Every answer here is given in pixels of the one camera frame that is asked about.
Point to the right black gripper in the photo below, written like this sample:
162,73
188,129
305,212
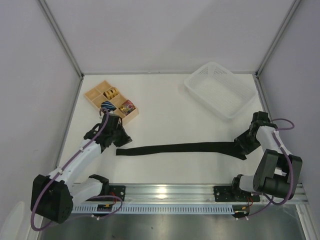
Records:
242,144

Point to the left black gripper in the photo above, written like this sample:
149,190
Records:
122,137

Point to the black necktie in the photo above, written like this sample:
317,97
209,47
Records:
226,148

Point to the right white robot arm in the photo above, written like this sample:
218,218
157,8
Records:
278,171

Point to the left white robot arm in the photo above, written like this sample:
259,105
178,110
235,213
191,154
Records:
54,195

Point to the blue striped rolled tie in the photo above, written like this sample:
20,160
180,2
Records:
108,105

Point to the colourful dotted rolled tie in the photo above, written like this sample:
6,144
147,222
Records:
127,107

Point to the yellow patterned rolled tie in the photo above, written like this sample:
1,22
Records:
111,93

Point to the wooden compartment box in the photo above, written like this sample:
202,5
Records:
95,97

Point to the white plastic basket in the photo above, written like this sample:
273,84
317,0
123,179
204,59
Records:
219,90

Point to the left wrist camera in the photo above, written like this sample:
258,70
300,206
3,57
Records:
104,111

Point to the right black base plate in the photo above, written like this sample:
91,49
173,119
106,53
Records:
225,193

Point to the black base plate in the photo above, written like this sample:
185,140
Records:
225,193
118,190

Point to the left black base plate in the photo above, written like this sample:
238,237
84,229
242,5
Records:
118,190

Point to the aluminium mounting rail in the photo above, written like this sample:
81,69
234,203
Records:
167,194

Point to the white slotted cable duct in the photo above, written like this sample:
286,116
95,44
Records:
173,209

